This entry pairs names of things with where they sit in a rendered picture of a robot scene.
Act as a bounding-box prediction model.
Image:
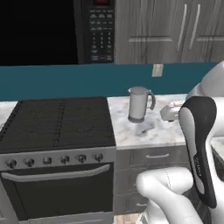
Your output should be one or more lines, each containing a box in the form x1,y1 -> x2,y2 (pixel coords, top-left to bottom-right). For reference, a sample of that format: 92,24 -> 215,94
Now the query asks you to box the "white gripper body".
159,100 -> 187,122

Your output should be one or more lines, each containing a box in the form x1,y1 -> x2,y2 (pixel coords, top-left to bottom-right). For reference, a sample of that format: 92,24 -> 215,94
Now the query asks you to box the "white and grey kettle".
127,86 -> 157,123

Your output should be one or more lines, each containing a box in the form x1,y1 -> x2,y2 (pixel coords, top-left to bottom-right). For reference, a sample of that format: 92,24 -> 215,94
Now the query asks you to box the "grey drawer front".
129,145 -> 191,170
113,192 -> 150,214
115,166 -> 191,196

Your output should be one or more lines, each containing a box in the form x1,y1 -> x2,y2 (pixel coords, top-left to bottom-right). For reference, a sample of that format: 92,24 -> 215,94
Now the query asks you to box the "black oven knob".
42,156 -> 53,166
76,153 -> 88,164
93,152 -> 105,164
5,158 -> 18,170
59,155 -> 71,165
23,157 -> 36,168

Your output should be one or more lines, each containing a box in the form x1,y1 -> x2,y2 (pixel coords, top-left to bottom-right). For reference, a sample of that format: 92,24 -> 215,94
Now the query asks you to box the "grey wood cupboard door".
115,0 -> 191,64
181,0 -> 224,63

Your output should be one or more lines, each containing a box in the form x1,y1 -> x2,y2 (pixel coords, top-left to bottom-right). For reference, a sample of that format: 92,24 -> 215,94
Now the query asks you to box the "black hob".
0,96 -> 117,154

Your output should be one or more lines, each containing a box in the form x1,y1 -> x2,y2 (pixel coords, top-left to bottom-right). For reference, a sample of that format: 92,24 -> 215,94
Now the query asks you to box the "silver oven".
0,145 -> 117,224

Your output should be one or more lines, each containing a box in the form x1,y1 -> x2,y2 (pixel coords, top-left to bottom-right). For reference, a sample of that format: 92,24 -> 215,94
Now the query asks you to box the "black oven door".
0,162 -> 115,221

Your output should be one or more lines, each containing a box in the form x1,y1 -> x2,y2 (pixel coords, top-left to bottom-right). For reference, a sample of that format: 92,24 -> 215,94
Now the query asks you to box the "black microwave oven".
0,0 -> 116,66

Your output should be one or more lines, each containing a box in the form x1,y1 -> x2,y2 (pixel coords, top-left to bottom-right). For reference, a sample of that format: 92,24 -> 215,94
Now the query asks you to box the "white wall socket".
150,63 -> 165,78

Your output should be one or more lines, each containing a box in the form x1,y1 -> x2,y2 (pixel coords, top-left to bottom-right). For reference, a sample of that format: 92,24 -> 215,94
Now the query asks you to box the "silver cupboard handle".
176,3 -> 188,53
188,3 -> 202,51

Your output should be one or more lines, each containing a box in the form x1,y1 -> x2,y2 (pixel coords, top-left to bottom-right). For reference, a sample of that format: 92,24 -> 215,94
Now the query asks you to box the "silver oven door handle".
0,164 -> 112,184

